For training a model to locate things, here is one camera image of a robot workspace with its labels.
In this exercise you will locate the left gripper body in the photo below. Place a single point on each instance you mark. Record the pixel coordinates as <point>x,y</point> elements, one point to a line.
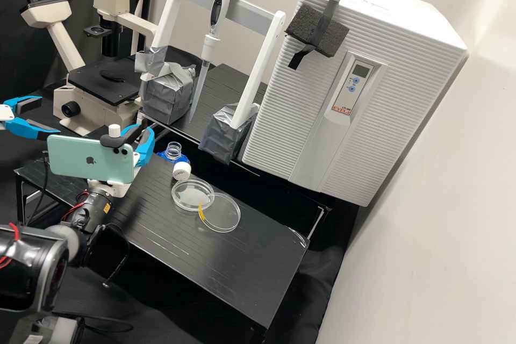
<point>5,116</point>

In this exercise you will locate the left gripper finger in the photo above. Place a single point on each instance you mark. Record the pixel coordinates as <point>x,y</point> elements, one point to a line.
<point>26,103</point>
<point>34,130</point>

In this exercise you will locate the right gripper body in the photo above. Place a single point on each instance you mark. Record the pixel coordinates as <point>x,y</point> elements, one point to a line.
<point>115,189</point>

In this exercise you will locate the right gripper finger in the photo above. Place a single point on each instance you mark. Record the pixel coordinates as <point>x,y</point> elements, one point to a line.
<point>135,131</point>
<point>147,146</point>

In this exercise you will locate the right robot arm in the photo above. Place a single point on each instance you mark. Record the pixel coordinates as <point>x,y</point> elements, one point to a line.
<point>28,263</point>

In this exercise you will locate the bottle cap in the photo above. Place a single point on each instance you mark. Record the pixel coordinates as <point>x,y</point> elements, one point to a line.
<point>182,170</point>

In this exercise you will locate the black platform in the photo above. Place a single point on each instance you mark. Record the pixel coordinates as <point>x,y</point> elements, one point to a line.
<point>36,174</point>
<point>209,263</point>
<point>225,86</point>

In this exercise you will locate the grey taped block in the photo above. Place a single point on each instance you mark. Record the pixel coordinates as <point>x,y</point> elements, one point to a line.
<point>223,134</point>
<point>165,96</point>

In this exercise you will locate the cream microscope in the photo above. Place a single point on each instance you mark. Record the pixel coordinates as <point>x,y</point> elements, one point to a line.
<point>92,90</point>

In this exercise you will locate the petri dish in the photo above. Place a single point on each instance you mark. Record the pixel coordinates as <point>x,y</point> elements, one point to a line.
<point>189,195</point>

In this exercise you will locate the petri dish lid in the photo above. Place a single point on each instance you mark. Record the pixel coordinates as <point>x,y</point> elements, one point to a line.
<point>221,215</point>

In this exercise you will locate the incubator door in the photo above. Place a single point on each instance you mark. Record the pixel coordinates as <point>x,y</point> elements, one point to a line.
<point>290,118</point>

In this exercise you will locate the pipette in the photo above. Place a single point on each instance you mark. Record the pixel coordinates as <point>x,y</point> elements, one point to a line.
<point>217,11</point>

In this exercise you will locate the white pipette stand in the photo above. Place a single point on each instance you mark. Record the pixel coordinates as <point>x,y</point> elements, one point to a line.
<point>246,17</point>

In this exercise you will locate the right wrist camera phone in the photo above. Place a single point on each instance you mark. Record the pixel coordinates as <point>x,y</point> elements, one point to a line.
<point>88,154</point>

